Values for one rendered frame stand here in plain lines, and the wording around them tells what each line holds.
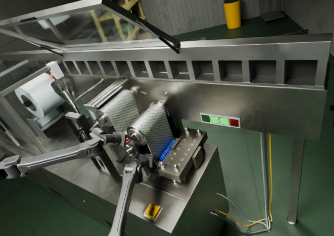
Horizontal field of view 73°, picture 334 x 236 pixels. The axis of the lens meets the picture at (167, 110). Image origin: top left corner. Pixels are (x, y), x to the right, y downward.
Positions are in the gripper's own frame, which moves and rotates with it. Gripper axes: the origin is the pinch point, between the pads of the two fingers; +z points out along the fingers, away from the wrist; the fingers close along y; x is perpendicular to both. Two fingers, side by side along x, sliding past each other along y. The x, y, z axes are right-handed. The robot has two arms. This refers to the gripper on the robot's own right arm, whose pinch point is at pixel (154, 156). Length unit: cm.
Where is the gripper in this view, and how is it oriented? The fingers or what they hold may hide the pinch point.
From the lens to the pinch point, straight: 146.2
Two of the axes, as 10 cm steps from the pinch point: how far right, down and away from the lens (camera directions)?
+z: 5.7, -1.2, 8.1
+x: 0.3, -9.9, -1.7
